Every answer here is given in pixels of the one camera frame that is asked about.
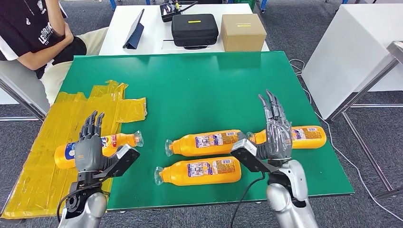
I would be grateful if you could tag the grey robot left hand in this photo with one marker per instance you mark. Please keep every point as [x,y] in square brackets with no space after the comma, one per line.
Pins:
[88,154]

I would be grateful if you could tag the large white table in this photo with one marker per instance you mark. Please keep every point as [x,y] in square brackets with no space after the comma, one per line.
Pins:
[346,56]

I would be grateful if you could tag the orange detergent bottle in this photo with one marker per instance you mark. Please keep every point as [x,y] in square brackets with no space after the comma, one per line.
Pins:
[201,171]
[310,138]
[204,143]
[63,157]

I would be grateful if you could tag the blue metal frame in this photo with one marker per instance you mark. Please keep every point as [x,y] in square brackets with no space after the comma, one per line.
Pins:
[112,4]

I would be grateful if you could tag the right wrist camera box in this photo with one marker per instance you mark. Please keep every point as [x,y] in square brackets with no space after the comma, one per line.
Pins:
[248,155]

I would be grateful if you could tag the tablet in blue case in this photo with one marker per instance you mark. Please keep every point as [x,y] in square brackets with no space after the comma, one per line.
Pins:
[134,33]

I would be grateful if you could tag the yellow plastic sheet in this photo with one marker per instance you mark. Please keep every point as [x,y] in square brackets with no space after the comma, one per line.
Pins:
[41,176]

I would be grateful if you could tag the black carrying case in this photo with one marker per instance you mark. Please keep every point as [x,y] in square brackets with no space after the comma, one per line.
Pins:
[194,30]

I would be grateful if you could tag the green plastic crate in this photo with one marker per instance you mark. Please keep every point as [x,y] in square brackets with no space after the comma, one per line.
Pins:
[244,2]

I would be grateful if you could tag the grey metal table frame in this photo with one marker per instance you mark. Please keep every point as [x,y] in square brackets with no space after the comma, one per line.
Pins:
[374,74]

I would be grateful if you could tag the grey metal bench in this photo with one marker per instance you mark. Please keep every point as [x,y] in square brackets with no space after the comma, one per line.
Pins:
[19,85]

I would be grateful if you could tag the black remote controller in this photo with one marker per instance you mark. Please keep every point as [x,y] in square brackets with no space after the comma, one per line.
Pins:
[167,11]

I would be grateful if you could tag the brown cardboard box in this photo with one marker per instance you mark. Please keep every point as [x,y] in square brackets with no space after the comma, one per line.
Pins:
[243,34]

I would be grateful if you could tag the person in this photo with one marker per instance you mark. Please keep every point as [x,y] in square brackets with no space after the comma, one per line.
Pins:
[19,31]

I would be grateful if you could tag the green table board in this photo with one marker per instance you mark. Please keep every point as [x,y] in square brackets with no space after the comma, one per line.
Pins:
[204,94]

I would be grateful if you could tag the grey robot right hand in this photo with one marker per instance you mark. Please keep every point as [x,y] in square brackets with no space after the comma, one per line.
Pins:
[278,138]

